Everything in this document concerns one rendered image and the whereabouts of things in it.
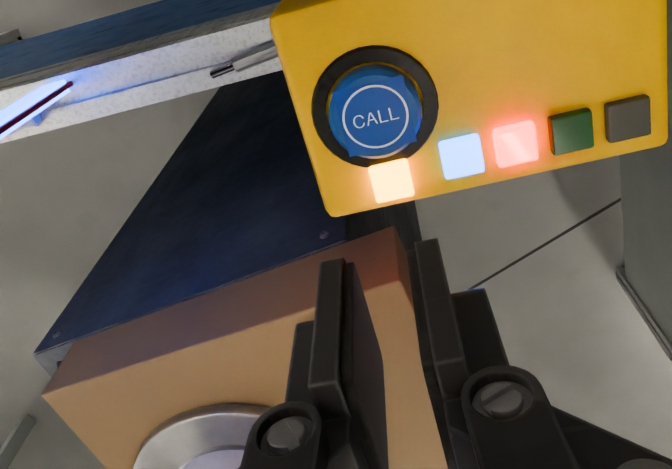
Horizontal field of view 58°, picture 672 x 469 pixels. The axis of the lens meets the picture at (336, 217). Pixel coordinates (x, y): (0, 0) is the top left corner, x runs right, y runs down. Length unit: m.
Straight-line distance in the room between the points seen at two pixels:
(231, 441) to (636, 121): 0.36
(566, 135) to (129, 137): 1.31
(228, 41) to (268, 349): 0.23
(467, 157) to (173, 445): 0.34
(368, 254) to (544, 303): 1.31
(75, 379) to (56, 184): 1.16
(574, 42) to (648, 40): 0.03
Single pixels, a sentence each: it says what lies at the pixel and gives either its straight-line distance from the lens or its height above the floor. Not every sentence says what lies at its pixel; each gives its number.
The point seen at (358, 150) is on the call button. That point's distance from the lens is 0.27.
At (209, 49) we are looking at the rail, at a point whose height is 0.86.
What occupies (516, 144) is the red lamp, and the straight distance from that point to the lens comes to 0.28.
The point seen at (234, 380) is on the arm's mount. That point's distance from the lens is 0.46.
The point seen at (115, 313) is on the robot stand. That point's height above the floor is 0.91.
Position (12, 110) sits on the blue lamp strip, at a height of 0.94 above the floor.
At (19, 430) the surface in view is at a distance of 2.14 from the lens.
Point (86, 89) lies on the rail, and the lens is 0.53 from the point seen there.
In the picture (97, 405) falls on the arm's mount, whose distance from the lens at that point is 0.52.
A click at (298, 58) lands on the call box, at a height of 1.07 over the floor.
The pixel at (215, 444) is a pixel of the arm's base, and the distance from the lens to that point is 0.50.
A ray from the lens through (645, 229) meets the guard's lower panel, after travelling 1.45.
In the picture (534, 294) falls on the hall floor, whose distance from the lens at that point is 1.70.
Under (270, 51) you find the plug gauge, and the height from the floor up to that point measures 0.87.
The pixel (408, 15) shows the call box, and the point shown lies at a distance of 0.26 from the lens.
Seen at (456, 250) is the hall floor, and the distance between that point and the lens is 1.58.
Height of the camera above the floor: 1.33
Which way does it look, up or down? 62 degrees down
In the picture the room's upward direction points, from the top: 176 degrees counter-clockwise
